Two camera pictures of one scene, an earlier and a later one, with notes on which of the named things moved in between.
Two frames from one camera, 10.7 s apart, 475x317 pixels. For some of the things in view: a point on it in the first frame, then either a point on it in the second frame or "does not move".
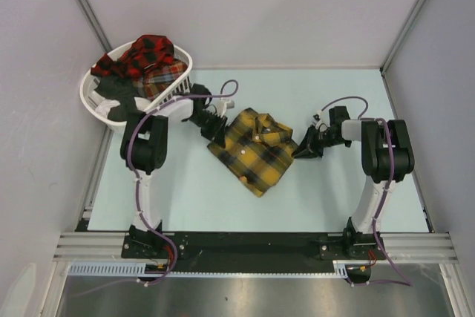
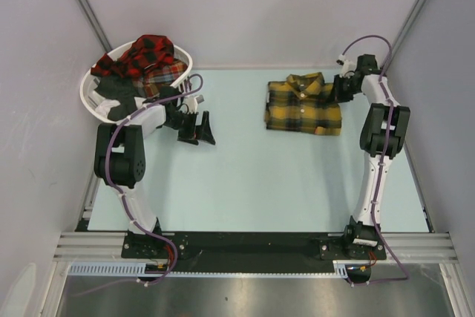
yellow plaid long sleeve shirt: (258, 149) → (301, 105)
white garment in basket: (104, 107) does not move
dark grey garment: (123, 90) does not move
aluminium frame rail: (93, 247) does not move
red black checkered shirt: (144, 53) does not move
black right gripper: (310, 149) → (338, 96)
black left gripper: (219, 138) → (202, 131)
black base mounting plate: (252, 252) does not move
